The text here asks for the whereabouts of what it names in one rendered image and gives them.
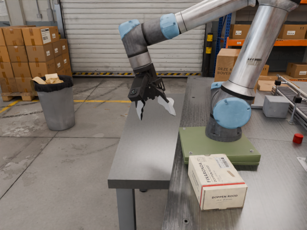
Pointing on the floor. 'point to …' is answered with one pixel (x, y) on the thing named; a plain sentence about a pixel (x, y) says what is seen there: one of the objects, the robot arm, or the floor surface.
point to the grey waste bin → (58, 108)
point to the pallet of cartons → (30, 58)
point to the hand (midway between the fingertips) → (156, 119)
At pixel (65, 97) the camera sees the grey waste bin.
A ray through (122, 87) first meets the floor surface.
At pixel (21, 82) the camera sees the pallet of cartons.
